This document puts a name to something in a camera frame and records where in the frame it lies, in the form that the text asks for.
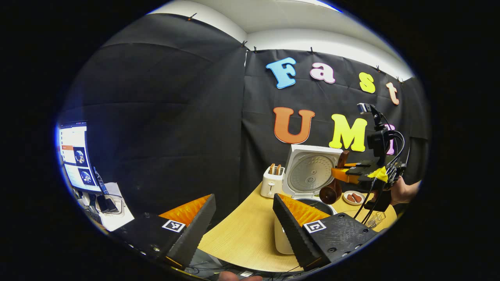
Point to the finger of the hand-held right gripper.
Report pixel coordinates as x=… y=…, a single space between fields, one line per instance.
x=357 y=165
x=345 y=175

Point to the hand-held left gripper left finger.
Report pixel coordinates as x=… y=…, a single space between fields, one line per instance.
x=193 y=234

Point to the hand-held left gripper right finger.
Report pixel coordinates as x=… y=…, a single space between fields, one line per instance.
x=293 y=234

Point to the brown wooden spoon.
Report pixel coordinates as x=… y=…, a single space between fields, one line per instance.
x=330 y=193

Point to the white rice cooker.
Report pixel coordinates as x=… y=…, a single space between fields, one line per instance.
x=312 y=171

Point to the white round plate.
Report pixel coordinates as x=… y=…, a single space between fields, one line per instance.
x=345 y=199

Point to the white toaster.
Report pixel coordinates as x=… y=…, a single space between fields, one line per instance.
x=270 y=185

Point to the white side table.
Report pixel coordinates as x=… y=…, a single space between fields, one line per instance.
x=117 y=220

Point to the black device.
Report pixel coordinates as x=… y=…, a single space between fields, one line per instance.
x=106 y=203

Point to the black backdrop cloth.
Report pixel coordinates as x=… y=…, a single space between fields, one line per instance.
x=164 y=117

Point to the computer monitor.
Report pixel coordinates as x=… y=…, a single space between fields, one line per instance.
x=78 y=156

